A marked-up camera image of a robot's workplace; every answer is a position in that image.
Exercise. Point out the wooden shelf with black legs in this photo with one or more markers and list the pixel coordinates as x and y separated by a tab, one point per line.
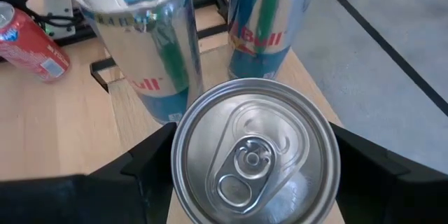
122	129

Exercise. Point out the red soda can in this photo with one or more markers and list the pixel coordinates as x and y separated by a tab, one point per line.
31	47

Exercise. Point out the silver blue Red Bull can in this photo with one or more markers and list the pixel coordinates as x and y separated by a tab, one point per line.
150	59
266	35

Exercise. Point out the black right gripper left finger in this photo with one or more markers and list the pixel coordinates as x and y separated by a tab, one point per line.
87	199

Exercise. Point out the green Sprite can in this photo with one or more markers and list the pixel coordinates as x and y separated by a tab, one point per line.
255	161

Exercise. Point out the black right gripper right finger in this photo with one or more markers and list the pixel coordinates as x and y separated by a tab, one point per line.
385	196

